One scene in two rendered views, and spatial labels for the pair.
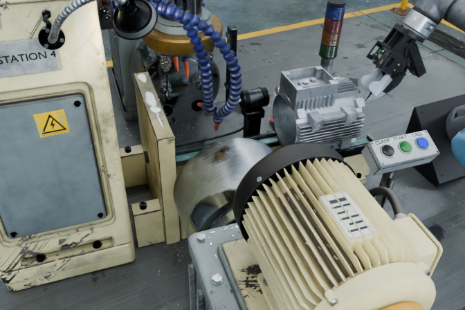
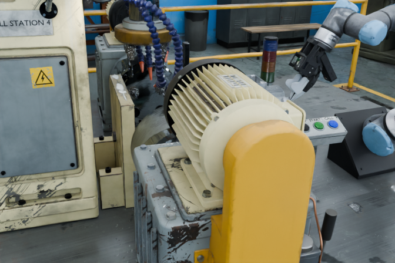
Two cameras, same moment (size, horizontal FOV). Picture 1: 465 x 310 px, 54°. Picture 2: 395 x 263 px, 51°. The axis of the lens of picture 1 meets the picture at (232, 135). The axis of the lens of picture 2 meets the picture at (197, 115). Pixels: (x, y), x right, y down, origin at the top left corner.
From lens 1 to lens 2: 0.35 m
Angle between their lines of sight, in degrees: 15
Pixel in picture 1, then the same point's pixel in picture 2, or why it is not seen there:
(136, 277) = (97, 228)
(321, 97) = not seen: hidden behind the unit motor
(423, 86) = not seen: hidden behind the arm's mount
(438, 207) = (358, 192)
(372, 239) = (248, 90)
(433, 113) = (351, 120)
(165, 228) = (124, 191)
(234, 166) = not seen: hidden behind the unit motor
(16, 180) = (11, 122)
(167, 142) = (129, 109)
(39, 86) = (36, 46)
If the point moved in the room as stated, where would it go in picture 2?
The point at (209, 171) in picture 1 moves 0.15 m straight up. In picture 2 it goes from (157, 120) to (156, 63)
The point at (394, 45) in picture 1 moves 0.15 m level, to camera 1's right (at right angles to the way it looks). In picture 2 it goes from (308, 54) to (354, 56)
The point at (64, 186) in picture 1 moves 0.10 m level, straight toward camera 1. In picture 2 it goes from (46, 133) to (49, 150)
